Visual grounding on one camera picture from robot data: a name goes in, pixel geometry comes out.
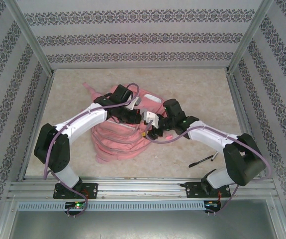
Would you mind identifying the pink student backpack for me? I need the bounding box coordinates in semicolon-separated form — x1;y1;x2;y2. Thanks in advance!
82;81;176;164

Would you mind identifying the black pen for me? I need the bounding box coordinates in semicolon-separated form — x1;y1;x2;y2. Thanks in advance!
189;155;214;168

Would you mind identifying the grey metal base panel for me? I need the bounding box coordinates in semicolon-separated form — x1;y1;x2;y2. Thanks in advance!
8;210;280;239

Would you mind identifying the small circuit board with LED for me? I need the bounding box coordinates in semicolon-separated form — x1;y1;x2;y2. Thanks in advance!
65;201;87;210
204;200;222;209

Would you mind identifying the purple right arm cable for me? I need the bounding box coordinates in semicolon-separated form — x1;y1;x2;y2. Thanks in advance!
144;120;273;217

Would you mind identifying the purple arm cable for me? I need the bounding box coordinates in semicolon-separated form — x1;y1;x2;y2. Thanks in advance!
43;83;141;217
144;120;273;217

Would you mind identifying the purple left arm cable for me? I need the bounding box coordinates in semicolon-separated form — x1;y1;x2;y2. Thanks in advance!
43;83;141;217

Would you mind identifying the aluminium mounting rail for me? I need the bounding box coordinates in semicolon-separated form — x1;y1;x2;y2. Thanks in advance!
7;176;277;200

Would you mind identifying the aluminium side rail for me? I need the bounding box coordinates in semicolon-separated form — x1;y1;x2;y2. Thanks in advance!
225;69;268;180
17;71;56;184

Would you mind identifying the slotted grey cable duct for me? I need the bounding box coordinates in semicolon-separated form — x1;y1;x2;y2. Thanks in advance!
17;200;206;212

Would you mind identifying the aluminium corner post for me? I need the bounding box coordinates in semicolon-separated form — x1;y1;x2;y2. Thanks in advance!
226;0;275;74
2;0;55;77

